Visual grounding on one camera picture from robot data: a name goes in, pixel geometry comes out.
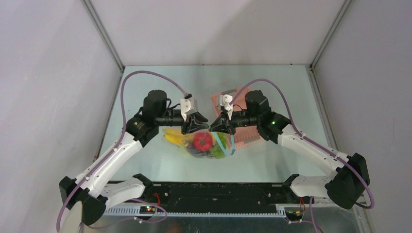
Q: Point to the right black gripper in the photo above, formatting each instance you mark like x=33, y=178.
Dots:
x=226, y=122

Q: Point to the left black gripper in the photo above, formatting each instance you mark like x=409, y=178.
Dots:
x=194, y=123

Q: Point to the red tomato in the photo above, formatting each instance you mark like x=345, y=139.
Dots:
x=203, y=141

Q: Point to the clear zip top bag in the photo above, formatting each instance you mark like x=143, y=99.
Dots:
x=230, y=147

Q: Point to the yellow banana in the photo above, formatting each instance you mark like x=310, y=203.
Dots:
x=175, y=137

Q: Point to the green grapes bunch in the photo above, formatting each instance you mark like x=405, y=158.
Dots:
x=216, y=151

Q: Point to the dark purple eggplant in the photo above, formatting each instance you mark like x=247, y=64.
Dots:
x=195, y=152

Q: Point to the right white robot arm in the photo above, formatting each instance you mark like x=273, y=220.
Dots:
x=345, y=177

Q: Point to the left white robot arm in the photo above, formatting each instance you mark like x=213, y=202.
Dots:
x=87, y=190

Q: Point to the pink plastic basket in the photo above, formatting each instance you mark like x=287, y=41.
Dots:
x=243, y=136

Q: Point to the left circuit board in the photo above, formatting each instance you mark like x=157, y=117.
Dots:
x=147, y=210

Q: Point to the circuit board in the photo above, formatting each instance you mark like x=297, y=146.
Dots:
x=147, y=210
x=294, y=216

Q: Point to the right circuit board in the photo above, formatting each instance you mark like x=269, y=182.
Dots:
x=294, y=216

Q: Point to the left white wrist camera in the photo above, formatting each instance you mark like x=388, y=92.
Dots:
x=188, y=106

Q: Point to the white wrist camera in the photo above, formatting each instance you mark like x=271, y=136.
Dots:
x=188, y=106
x=224, y=102

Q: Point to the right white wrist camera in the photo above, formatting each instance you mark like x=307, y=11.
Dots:
x=224, y=102

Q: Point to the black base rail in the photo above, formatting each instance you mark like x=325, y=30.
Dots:
x=220, y=198

